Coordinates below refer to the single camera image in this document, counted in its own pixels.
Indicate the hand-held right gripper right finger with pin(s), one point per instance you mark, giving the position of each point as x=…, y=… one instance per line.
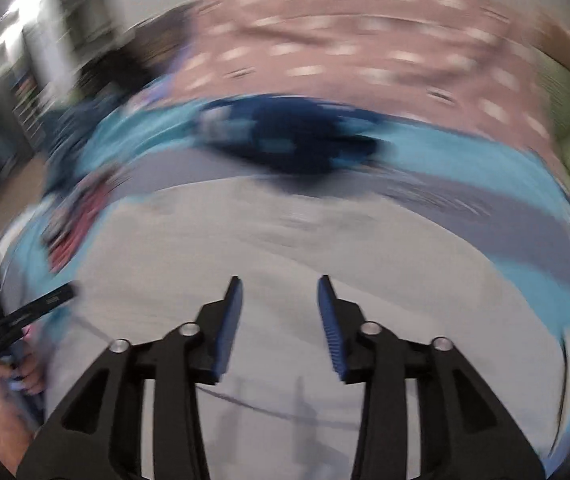
x=332, y=330

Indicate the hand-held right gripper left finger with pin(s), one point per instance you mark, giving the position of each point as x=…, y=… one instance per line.
x=227, y=330

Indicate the grey garment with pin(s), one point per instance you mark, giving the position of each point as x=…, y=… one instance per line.
x=285, y=250

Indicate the person's left forearm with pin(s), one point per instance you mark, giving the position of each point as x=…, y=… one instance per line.
x=10, y=435

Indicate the person's left hand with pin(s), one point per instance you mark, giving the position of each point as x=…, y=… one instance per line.
x=30, y=365

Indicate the navy star-print garment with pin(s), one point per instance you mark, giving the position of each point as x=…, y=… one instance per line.
x=300, y=135

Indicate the blurred shelf unit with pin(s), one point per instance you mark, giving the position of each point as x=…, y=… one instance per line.
x=0, y=105

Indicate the blue striped blanket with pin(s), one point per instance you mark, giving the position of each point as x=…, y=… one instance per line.
x=490, y=185

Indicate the pink polka-dot quilt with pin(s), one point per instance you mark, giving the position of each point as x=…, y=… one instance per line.
x=345, y=45

